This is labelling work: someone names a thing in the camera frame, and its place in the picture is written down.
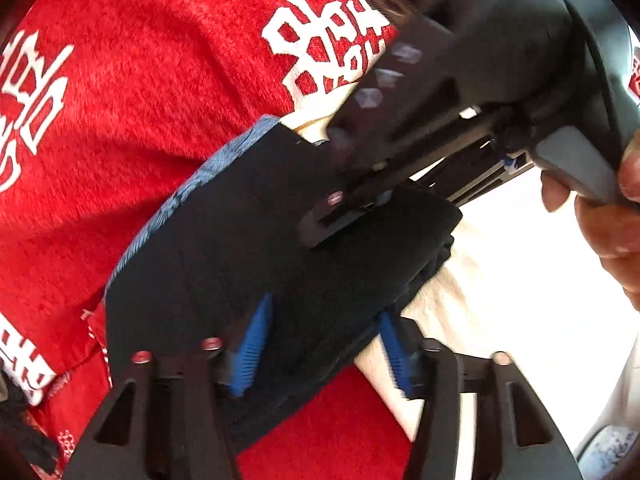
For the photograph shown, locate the red blanket with white print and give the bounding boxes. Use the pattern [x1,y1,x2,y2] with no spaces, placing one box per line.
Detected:
[0,0,640,480]

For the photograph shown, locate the pale patterned cloth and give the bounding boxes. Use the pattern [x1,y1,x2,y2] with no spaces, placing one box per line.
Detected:
[575,350,640,472]

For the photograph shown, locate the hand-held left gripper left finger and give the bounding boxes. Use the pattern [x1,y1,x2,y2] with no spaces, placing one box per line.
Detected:
[62,292,275,480]

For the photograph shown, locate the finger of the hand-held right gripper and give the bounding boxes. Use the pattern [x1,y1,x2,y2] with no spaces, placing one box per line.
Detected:
[410,151,538,207]
[299,107,522,250]

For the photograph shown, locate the person's right hand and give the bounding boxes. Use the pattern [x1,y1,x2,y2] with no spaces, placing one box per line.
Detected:
[541,132,640,311]

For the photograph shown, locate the black cloth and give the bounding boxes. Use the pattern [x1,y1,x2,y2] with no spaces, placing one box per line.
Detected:
[0,385,61,476]

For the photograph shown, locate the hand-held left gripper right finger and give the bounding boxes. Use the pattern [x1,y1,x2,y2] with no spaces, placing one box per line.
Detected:
[377,310,583,480]

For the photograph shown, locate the cream cloth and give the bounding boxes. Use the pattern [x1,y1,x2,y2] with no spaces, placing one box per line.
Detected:
[295,110,640,443]

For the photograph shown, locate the black pants with grey waistband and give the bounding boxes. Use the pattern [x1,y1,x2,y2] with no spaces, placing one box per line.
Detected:
[105,115,463,456]

